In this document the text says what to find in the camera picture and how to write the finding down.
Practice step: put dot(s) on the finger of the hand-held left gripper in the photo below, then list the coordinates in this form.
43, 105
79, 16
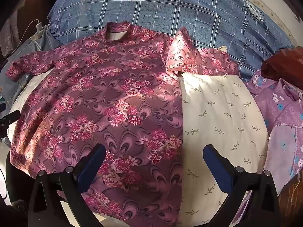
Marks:
10, 118

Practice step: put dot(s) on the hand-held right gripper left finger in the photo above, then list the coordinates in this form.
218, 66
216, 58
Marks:
91, 169

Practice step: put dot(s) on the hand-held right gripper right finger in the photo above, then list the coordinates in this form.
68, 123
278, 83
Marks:
217, 169

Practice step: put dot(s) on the pink floral shirt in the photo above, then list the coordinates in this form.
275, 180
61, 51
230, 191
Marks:
106, 104

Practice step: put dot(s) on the cream leaf-print pillow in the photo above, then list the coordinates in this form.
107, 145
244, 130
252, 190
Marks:
220, 115

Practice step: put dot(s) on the grey-blue star-print cloth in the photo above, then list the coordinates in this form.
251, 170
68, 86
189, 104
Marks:
26, 49

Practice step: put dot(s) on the purple floral garment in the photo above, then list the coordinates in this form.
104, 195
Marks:
281, 113

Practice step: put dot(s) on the brown cloth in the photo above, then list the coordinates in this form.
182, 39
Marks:
13, 30

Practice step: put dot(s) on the white charger plug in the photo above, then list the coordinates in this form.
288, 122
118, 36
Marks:
39, 25

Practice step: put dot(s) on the red-brown plastic bag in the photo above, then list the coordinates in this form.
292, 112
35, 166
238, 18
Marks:
284, 66

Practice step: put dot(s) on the blue plaid blanket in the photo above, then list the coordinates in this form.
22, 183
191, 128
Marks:
180, 9

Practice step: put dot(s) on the wooden bed frame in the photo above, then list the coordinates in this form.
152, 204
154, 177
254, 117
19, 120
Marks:
292, 201

